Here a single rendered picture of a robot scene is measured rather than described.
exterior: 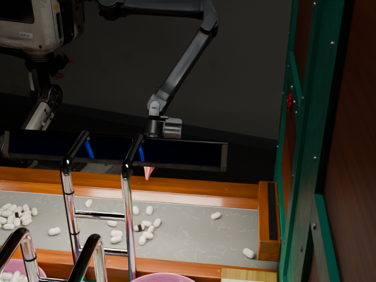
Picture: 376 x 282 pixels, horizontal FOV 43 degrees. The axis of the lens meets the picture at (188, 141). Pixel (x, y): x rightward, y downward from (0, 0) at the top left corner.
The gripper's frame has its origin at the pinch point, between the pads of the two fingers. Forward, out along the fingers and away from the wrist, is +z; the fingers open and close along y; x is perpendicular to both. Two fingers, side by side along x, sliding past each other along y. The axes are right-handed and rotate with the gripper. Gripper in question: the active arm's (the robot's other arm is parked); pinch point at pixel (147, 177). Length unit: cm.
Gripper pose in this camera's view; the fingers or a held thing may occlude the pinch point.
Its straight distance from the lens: 160.0
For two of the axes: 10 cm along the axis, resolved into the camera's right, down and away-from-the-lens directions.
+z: -0.9, 9.3, -3.5
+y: 9.9, 0.5, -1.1
